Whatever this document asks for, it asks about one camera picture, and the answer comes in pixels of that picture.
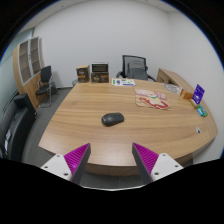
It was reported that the wooden side desk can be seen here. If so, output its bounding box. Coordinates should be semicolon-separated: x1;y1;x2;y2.
156;68;194;93

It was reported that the small orange box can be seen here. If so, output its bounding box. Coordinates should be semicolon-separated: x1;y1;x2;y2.
180;88;195;100

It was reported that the green and blue packet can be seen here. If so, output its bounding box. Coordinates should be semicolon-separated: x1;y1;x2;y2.
195;104;209;118

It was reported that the purple card in wooden stand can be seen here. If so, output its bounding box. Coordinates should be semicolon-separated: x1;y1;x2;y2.
191;83;206;106

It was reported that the tall brown carton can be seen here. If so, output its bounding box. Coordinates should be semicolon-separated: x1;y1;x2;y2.
75;64;91;84

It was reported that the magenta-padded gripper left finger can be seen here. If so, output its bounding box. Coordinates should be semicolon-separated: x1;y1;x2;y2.
40;142;92;185

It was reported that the black leather sofa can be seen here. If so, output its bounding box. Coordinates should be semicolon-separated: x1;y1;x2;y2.
0;93;38;163

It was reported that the pink and red mouse pad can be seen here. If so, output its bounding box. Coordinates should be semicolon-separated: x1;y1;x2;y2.
134;88;172;111

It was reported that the black computer mouse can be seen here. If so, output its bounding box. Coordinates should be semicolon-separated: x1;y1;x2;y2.
101;112;125;127

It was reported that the grey backpack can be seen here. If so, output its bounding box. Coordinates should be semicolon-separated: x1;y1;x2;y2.
126;59;149;81

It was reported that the wooden shelf cabinet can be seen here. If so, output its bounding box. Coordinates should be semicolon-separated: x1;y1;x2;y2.
12;35;46;109

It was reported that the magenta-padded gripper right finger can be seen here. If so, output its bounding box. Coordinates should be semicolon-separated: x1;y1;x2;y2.
132;142;184;185

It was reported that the black visitor chair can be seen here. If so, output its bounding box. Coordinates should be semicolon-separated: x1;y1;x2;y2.
35;65;58;108

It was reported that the black carton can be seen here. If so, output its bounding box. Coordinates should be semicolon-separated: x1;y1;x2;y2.
91;62;110;74

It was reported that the black mesh office chair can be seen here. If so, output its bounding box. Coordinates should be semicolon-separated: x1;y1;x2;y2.
115;54;157;82

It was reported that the white printed sticker sheet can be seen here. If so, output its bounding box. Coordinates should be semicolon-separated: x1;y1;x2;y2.
111;77;136;88

